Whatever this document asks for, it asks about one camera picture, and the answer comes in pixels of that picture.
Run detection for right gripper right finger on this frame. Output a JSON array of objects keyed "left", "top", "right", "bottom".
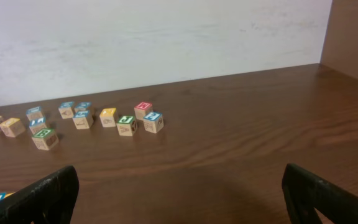
[{"left": 282, "top": 164, "right": 358, "bottom": 224}]

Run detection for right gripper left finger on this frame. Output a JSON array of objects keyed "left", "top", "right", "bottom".
[{"left": 0, "top": 166, "right": 79, "bottom": 224}]

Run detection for green B block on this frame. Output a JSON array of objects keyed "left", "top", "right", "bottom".
[{"left": 32, "top": 128, "right": 59, "bottom": 151}]

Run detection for blue L block middle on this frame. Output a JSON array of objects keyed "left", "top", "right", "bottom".
[{"left": 29, "top": 117, "right": 48, "bottom": 134}]

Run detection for blue l block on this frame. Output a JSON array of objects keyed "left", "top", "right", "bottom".
[
  {"left": 29, "top": 117, "right": 48, "bottom": 134},
  {"left": 26, "top": 106, "right": 45, "bottom": 121}
]

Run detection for yellow block centre top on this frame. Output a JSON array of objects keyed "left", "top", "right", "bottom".
[{"left": 0, "top": 118, "right": 25, "bottom": 138}]

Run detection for blue 5 block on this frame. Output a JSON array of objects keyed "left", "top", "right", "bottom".
[{"left": 73, "top": 110, "right": 94, "bottom": 129}]

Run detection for blue L block top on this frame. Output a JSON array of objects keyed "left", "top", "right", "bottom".
[{"left": 26, "top": 106, "right": 45, "bottom": 121}]

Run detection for blue D block tilted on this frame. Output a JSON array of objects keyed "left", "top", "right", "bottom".
[{"left": 74, "top": 102, "right": 92, "bottom": 113}]

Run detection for yellow block right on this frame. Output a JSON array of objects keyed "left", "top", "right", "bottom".
[{"left": 99, "top": 108, "right": 118, "bottom": 128}]

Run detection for green J block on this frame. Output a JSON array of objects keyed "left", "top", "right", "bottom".
[{"left": 116, "top": 115, "right": 138, "bottom": 136}]

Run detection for blue 2 block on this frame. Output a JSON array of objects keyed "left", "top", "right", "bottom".
[{"left": 143, "top": 111, "right": 164, "bottom": 134}]

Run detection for red M block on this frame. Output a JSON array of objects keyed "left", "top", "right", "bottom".
[{"left": 134, "top": 102, "right": 153, "bottom": 121}]

